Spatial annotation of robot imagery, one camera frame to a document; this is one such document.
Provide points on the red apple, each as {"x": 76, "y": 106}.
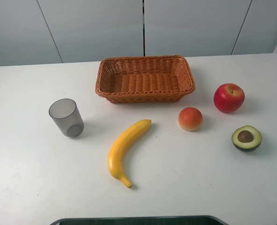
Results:
{"x": 228, "y": 97}

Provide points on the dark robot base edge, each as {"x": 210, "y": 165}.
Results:
{"x": 178, "y": 220}

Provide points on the halved avocado with pit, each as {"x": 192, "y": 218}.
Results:
{"x": 246, "y": 138}

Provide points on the grey translucent plastic cup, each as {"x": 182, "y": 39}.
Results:
{"x": 66, "y": 116}

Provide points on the brown wicker basket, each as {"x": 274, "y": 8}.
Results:
{"x": 165, "y": 78}

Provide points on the yellow banana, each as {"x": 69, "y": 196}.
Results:
{"x": 120, "y": 147}

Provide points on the orange round bun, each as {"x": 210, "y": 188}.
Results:
{"x": 190, "y": 119}

